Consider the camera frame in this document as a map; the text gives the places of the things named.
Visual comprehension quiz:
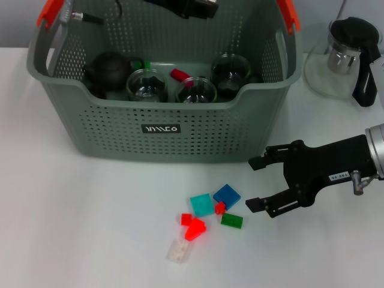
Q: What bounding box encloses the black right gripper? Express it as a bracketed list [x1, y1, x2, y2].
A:
[245, 134, 376, 219]

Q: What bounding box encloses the dark red toy brick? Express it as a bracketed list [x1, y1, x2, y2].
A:
[170, 68, 189, 82]

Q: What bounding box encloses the glass teacup with black base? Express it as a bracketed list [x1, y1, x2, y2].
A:
[209, 53, 264, 98]
[125, 68, 169, 103]
[175, 76, 217, 103]

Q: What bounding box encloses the grey perforated storage basket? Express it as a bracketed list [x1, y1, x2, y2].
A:
[26, 0, 302, 164]

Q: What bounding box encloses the blue toy plate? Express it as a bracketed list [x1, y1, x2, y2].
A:
[212, 183, 242, 211]

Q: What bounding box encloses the teal toy plate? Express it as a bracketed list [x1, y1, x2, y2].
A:
[190, 193, 215, 217]

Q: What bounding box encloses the orange sloped toy brick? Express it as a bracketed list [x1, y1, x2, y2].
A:
[184, 218, 208, 242]

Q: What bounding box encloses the black clay teapot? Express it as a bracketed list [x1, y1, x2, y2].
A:
[82, 50, 142, 91]

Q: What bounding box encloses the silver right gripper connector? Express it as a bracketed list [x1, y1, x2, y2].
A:
[351, 170, 365, 196]

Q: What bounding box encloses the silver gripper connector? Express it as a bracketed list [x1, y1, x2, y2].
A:
[59, 0, 75, 23]
[351, 170, 365, 196]

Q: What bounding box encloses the clear beige toy brick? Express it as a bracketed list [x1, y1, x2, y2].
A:
[166, 239, 193, 264]

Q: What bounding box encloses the black brand label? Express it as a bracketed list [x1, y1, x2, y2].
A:
[140, 124, 182, 134]

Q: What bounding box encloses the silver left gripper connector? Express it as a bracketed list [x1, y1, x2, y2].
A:
[59, 0, 75, 23]

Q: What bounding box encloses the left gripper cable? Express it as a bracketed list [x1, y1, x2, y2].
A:
[71, 0, 123, 25]

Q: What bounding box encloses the orange basket handle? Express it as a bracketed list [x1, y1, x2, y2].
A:
[36, 0, 67, 30]
[275, 0, 301, 34]

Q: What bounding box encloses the glass kettle with black handle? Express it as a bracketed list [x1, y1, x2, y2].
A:
[303, 16, 383, 108]

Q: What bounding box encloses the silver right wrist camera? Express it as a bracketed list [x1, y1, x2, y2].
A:
[369, 55, 384, 106]

